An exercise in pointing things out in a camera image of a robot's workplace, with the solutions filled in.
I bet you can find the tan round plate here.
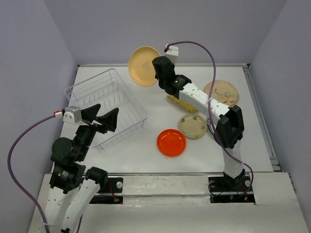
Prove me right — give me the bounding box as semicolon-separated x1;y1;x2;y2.
128;46;160;87

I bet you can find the white wire dish rack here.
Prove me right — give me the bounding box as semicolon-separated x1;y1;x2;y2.
64;68;147;150

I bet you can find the woven bamboo tray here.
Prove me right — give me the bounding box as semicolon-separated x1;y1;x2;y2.
167;95;199;113

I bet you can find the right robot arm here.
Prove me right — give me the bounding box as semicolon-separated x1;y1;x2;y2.
152;56;245;188

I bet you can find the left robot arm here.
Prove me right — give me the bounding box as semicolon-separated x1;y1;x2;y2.
37;104;119;233

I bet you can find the small cream plate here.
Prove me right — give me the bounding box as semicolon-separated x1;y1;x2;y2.
178;114;207;139

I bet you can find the beige floral plate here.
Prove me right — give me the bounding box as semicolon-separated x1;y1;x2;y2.
211;80;239;106

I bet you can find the orange plate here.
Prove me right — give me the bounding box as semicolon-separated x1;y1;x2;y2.
156;129;187;157

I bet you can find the white green-rimmed plate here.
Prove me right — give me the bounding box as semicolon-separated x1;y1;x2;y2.
207;117;214;137

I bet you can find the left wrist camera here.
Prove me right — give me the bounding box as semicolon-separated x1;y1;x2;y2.
63;106;82;125

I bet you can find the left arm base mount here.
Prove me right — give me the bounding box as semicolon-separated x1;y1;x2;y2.
90;176;123;204

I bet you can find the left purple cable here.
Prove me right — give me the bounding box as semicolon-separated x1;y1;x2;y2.
7;111;83;233

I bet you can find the purple cable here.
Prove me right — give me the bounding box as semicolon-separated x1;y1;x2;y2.
167;40;255;195
7;111;83;233

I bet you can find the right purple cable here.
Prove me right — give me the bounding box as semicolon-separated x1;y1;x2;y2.
167;40;255;195

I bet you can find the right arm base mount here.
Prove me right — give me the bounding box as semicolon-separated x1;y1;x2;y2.
207;175;256;204

